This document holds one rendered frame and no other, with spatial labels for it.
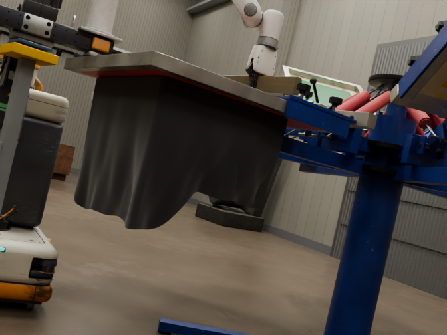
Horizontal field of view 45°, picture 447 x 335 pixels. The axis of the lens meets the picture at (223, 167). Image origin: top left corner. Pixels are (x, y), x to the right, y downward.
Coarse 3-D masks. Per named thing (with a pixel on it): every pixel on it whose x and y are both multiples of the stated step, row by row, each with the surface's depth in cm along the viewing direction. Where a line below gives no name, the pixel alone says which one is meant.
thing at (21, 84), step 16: (0, 48) 156; (16, 48) 148; (32, 48) 150; (32, 64) 155; (48, 64) 158; (16, 80) 154; (16, 96) 154; (16, 112) 154; (16, 128) 155; (0, 144) 152; (16, 144) 155; (0, 160) 153; (0, 176) 154; (0, 192) 154; (0, 208) 155
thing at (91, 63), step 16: (80, 64) 169; (96, 64) 160; (112, 64) 152; (128, 64) 144; (144, 64) 137; (160, 64) 136; (176, 64) 139; (192, 80) 144; (208, 80) 146; (224, 80) 149; (240, 96) 153; (256, 96) 157; (272, 96) 161; (288, 128) 205
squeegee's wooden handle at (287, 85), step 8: (240, 80) 201; (248, 80) 197; (256, 80) 194; (264, 80) 190; (272, 80) 187; (280, 80) 184; (288, 80) 181; (296, 80) 179; (256, 88) 193; (264, 88) 190; (272, 88) 186; (280, 88) 183; (288, 88) 180; (296, 88) 179
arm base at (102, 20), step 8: (96, 0) 200; (104, 0) 200; (112, 0) 201; (96, 8) 200; (104, 8) 200; (112, 8) 202; (88, 16) 202; (96, 16) 199; (104, 16) 200; (112, 16) 202; (88, 24) 201; (96, 24) 199; (104, 24) 200; (112, 24) 204; (104, 32) 199
